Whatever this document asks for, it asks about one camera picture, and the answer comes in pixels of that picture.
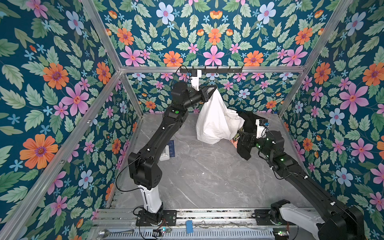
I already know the blue patterned card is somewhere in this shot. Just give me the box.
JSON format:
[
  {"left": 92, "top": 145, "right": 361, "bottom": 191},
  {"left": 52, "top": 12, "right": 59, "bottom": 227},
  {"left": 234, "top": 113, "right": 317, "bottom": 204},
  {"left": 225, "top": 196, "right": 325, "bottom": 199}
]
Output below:
[{"left": 168, "top": 140, "right": 176, "bottom": 158}]

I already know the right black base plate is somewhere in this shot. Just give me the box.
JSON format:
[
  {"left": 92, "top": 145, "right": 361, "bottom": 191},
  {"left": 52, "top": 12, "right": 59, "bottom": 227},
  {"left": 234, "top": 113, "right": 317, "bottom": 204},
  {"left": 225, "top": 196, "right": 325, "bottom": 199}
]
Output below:
[{"left": 252, "top": 209, "right": 296, "bottom": 226}]

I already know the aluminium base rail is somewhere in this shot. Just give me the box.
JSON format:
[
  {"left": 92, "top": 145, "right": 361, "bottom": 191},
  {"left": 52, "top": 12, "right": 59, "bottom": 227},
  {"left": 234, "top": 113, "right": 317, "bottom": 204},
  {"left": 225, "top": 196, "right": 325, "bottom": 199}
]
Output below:
[{"left": 88, "top": 207, "right": 316, "bottom": 240}]

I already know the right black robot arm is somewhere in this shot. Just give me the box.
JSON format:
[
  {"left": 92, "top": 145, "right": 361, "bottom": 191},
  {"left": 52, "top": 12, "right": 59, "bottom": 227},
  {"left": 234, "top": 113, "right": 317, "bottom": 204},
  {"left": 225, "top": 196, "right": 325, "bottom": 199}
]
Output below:
[{"left": 237, "top": 131, "right": 366, "bottom": 240}]

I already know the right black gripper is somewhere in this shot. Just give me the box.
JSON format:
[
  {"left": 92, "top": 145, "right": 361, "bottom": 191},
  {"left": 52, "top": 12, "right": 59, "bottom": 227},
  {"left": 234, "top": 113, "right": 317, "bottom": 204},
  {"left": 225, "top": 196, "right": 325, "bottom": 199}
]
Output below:
[{"left": 239, "top": 127, "right": 273, "bottom": 161}]

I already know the black cloth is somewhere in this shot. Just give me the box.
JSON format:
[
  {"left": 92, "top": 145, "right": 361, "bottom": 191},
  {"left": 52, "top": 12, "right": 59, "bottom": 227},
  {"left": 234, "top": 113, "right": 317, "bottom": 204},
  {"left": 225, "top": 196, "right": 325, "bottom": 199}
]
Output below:
[{"left": 237, "top": 111, "right": 266, "bottom": 133}]

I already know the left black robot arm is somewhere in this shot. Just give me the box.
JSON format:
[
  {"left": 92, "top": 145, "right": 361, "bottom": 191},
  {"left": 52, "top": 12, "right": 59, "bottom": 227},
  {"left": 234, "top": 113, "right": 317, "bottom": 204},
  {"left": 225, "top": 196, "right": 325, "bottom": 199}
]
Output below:
[{"left": 128, "top": 82, "right": 218, "bottom": 225}]

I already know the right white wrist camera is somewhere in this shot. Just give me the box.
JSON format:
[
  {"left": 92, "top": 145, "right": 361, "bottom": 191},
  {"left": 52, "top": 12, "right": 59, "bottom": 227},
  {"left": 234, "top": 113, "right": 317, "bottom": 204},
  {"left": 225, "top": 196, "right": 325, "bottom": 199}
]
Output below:
[{"left": 256, "top": 119, "right": 269, "bottom": 139}]

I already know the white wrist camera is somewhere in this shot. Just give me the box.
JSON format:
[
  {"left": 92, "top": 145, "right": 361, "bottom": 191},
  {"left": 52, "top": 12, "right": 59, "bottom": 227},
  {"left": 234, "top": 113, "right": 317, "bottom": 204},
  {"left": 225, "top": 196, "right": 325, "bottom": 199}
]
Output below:
[
  {"left": 191, "top": 70, "right": 202, "bottom": 91},
  {"left": 256, "top": 119, "right": 269, "bottom": 139}
]

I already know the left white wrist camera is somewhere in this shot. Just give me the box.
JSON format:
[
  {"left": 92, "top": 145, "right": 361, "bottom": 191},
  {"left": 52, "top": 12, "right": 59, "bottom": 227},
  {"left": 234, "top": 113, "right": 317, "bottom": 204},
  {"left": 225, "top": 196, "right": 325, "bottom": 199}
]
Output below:
[{"left": 191, "top": 70, "right": 202, "bottom": 91}]

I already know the black hook rail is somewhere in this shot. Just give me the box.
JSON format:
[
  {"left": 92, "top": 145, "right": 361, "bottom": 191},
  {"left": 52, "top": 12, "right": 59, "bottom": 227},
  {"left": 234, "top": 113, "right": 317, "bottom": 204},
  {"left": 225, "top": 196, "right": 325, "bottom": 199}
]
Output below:
[{"left": 177, "top": 66, "right": 243, "bottom": 76}]

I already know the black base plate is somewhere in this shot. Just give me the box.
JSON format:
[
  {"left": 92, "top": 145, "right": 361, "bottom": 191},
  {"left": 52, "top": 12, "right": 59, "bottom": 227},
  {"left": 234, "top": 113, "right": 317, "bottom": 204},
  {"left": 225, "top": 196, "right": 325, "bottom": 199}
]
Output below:
[
  {"left": 136, "top": 210, "right": 177, "bottom": 227},
  {"left": 252, "top": 209, "right": 296, "bottom": 226}
]

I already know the white cloth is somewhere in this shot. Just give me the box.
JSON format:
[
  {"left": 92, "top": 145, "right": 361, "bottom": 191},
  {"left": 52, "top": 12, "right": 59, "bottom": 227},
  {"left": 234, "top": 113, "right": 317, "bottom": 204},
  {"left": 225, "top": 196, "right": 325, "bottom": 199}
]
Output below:
[{"left": 196, "top": 90, "right": 245, "bottom": 145}]

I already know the metal spoon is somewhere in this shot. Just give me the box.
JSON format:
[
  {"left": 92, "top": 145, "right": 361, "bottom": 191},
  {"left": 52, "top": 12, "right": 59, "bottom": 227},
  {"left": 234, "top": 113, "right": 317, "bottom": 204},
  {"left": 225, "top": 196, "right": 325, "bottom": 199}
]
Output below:
[{"left": 96, "top": 229, "right": 135, "bottom": 240}]

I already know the blue tape piece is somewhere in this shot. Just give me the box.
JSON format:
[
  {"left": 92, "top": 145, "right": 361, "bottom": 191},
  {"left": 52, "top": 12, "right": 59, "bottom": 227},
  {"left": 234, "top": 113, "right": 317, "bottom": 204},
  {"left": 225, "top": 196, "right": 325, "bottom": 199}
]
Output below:
[{"left": 186, "top": 220, "right": 194, "bottom": 234}]

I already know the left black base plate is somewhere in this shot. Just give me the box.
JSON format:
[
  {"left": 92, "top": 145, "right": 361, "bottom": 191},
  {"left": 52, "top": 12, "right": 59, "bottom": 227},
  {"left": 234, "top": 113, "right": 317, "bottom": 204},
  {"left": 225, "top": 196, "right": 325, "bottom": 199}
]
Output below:
[{"left": 136, "top": 210, "right": 177, "bottom": 227}]

